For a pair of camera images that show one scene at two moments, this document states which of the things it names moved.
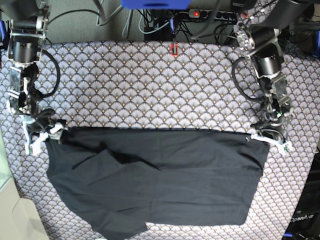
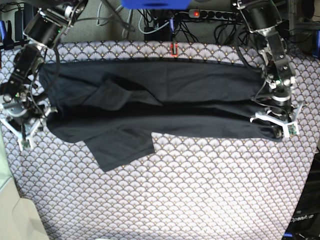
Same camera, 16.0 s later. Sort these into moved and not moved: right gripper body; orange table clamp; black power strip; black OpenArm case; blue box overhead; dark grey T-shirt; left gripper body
Moved: right gripper body; dark grey T-shirt; left gripper body
Not moved: black power strip; black OpenArm case; orange table clamp; blue box overhead
